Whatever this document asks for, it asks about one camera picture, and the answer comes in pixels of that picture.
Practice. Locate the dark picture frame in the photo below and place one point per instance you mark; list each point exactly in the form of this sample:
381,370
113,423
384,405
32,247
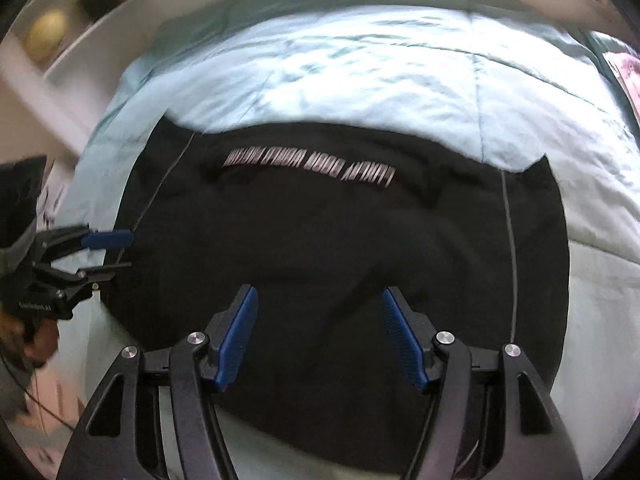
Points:
97,0

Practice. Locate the white bookshelf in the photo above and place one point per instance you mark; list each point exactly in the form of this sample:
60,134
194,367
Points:
100,40

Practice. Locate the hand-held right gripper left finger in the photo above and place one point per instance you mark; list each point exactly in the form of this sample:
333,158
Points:
235,340

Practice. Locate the yellow globe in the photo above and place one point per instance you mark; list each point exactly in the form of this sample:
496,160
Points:
47,35

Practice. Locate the pink floral quilt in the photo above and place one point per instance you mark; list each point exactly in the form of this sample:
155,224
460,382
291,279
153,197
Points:
625,72

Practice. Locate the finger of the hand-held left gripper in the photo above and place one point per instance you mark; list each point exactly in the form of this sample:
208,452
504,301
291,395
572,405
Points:
102,271
107,239

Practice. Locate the black hooded jacket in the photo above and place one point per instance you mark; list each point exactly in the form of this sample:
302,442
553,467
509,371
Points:
325,240

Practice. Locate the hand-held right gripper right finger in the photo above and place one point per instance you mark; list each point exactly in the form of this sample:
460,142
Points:
405,340

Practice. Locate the person's left hand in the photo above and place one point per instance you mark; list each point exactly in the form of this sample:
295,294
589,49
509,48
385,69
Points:
35,337

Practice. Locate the light teal bed sheet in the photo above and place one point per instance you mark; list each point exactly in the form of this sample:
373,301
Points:
350,60

